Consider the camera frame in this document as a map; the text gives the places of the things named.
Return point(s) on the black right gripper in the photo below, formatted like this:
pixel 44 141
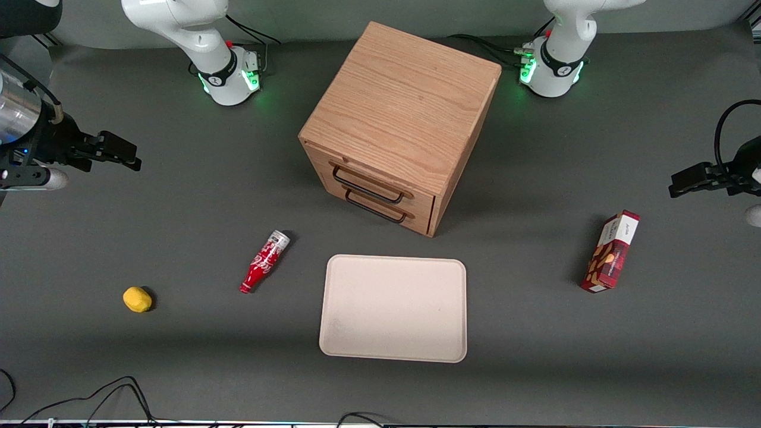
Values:
pixel 52 144

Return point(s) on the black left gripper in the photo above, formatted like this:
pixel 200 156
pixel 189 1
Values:
pixel 742 164

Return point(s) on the red coke bottle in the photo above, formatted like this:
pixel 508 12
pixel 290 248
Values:
pixel 264 261

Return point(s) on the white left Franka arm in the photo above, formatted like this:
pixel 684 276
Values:
pixel 562 35

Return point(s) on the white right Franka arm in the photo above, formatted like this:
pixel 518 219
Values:
pixel 178 24

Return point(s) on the beige plastic tray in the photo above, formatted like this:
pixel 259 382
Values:
pixel 392 309

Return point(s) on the red cookie box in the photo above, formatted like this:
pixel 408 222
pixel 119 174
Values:
pixel 609 255

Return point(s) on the yellow lemon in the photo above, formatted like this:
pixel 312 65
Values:
pixel 137 299

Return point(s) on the wooden drawer front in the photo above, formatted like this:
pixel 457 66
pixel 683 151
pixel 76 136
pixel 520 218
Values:
pixel 421 200

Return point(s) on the wooden drawer cabinet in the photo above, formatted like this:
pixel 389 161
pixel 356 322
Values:
pixel 404 101

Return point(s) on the aluminium frame strut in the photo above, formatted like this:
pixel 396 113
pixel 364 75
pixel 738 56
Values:
pixel 754 22
pixel 47 40

